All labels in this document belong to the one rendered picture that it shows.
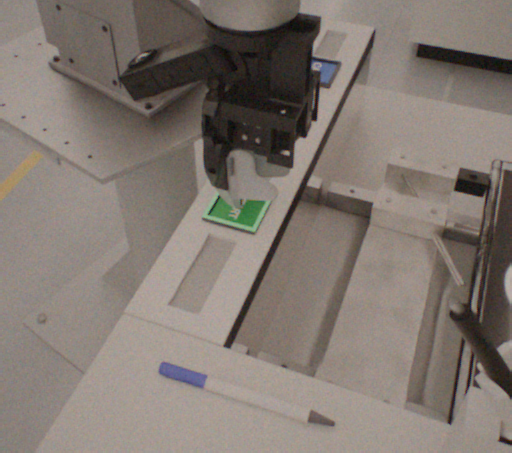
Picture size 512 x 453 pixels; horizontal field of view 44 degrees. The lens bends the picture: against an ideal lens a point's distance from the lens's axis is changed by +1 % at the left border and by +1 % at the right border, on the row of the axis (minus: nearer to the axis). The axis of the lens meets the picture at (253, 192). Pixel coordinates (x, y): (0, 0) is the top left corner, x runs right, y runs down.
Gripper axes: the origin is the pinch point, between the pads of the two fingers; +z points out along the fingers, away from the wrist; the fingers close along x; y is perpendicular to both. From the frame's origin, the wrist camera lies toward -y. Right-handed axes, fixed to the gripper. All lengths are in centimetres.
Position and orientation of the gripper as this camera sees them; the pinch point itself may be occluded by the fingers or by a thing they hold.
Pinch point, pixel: (231, 193)
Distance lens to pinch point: 61.9
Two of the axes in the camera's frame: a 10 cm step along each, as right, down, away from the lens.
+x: 3.6, -6.6, 6.7
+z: 0.0, 7.1, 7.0
